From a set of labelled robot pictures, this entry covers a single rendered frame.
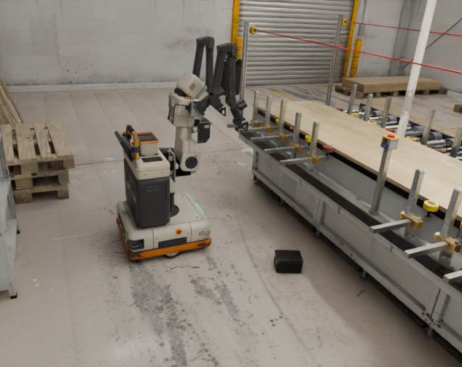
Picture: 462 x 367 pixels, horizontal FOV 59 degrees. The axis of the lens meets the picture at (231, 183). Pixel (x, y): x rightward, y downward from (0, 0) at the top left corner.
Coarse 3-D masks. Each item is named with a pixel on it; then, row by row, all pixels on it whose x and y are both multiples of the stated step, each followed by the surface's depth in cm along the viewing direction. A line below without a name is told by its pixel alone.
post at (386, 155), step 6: (384, 150) 248; (390, 150) 246; (384, 156) 249; (390, 156) 248; (384, 162) 249; (384, 168) 250; (378, 174) 255; (384, 174) 253; (378, 180) 256; (384, 180) 255; (378, 186) 256; (378, 192) 257; (378, 198) 259; (372, 204) 263; (378, 204) 262; (372, 210) 264
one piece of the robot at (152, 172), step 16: (128, 128) 304; (128, 160) 313; (144, 160) 298; (160, 160) 299; (128, 176) 323; (144, 176) 293; (160, 176) 298; (128, 192) 332; (144, 192) 298; (160, 192) 303; (144, 208) 304; (160, 208) 309; (144, 224) 309; (160, 224) 316
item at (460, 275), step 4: (456, 272) 184; (460, 272) 184; (444, 276) 182; (448, 276) 181; (452, 276) 181; (456, 276) 181; (460, 276) 182; (444, 280) 182; (448, 280) 180; (452, 280) 181; (456, 280) 182; (460, 280) 184
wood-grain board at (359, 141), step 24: (288, 120) 383; (312, 120) 388; (336, 120) 393; (360, 120) 398; (336, 144) 327; (360, 144) 330; (408, 144) 337; (408, 168) 287; (432, 168) 290; (456, 168) 293; (408, 192) 257; (432, 192) 252; (456, 216) 228
